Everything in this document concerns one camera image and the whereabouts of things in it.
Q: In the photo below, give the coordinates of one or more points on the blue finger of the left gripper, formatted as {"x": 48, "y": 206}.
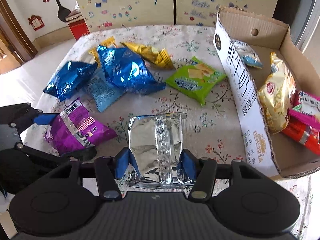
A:
{"x": 45, "y": 118}

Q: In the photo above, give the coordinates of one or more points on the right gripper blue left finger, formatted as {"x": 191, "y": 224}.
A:
{"x": 108, "y": 169}

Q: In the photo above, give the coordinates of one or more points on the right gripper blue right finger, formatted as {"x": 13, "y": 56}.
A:
{"x": 202, "y": 172}

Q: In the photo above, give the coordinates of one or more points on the purple snack bag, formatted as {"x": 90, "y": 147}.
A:
{"x": 75, "y": 129}

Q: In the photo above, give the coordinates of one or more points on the silver foil snack bag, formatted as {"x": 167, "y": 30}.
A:
{"x": 156, "y": 155}

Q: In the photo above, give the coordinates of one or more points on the large blue foil snack bag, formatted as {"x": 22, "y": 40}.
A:
{"x": 127, "y": 71}

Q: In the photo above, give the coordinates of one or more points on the pink white snack bag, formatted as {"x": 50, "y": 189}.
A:
{"x": 306, "y": 108}

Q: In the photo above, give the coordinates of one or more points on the small blue foil snack bag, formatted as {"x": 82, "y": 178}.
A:
{"x": 70, "y": 78}

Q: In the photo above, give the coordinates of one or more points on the light blue snack packet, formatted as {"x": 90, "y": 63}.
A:
{"x": 102, "y": 91}

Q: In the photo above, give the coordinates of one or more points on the floral tablecloth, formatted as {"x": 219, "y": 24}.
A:
{"x": 212, "y": 130}

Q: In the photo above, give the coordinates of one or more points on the green cracker snack pack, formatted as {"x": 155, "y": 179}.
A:
{"x": 195, "y": 80}

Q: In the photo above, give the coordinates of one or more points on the red white box on floor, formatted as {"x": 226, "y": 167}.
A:
{"x": 77, "y": 24}

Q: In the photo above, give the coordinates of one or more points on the yellow gold snack wrapper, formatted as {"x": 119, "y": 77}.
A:
{"x": 158, "y": 57}

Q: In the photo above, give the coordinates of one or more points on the gold croissant snack bag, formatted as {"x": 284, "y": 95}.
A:
{"x": 277, "y": 95}

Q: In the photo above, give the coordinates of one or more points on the brown cardboard box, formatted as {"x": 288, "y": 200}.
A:
{"x": 266, "y": 71}

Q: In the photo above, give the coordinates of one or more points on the red snack bag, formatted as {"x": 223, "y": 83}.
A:
{"x": 304, "y": 134}

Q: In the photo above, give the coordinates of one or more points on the white blue small snack pack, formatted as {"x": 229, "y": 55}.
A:
{"x": 248, "y": 55}

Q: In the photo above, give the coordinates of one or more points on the cream sticker-covered cabinet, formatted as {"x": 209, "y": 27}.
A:
{"x": 107, "y": 14}

